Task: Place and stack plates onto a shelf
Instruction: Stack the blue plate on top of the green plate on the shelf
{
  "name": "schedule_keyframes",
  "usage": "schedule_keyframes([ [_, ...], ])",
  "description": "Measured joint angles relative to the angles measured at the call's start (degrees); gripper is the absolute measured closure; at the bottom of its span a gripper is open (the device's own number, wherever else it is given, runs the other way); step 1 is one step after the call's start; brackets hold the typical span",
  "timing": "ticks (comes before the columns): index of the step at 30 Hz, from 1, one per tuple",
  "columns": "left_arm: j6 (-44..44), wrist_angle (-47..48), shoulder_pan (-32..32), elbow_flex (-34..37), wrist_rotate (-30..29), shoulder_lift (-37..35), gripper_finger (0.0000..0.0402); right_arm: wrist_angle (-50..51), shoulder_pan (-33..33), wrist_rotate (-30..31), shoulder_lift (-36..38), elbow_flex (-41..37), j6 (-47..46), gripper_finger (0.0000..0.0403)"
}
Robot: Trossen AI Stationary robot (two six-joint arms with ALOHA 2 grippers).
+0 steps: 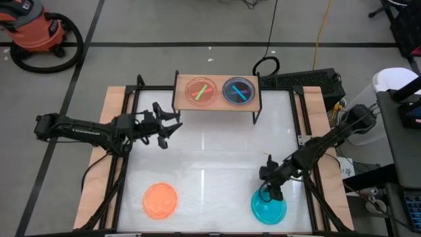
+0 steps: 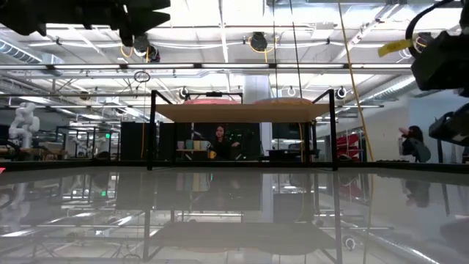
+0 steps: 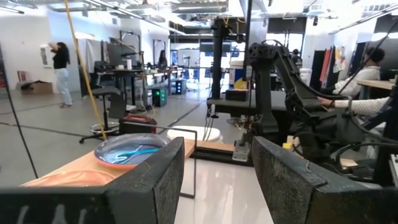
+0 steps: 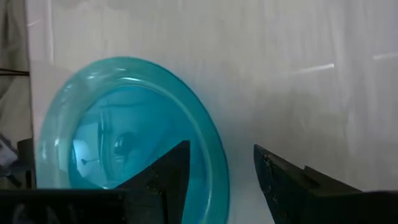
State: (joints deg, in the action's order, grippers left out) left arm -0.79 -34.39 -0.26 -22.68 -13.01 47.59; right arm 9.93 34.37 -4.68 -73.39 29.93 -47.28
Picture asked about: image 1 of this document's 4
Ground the black aluminium table frame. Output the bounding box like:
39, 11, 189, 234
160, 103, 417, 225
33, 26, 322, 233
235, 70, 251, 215
74, 74, 355, 237

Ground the silver mounting bracket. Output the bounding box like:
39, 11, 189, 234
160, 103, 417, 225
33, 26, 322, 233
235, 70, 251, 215
297, 134, 312, 148

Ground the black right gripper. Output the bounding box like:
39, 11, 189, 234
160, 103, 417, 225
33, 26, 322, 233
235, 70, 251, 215
259, 154, 295, 202

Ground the yellow hanging cable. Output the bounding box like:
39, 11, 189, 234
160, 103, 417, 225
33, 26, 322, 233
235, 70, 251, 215
311, 0, 332, 72

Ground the orange shop vacuum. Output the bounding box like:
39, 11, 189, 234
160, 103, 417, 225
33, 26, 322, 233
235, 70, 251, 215
0, 0, 66, 53
9, 12, 85, 74

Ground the wooden shelf with black legs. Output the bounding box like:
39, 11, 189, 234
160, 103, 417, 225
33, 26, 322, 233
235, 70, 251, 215
171, 69, 263, 125

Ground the black hanging cable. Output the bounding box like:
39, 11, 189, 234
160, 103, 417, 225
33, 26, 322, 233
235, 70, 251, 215
251, 0, 281, 78

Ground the orange translucent plastic plate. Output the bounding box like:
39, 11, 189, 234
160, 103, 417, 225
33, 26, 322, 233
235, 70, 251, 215
141, 182, 179, 221
222, 76, 257, 106

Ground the blue lit keyboard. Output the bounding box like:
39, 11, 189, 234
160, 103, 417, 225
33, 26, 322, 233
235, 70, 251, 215
403, 192, 421, 234

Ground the white plastic bin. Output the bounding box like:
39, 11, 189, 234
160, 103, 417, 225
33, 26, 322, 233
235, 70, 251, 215
348, 67, 418, 145

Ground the grey desk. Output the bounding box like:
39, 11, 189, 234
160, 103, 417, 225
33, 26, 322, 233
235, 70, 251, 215
376, 90, 421, 188

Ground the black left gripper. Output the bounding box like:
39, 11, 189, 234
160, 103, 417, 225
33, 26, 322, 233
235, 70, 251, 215
133, 101, 184, 149

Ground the black office chair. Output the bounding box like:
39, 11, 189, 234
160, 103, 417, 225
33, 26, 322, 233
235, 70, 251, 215
368, 0, 421, 57

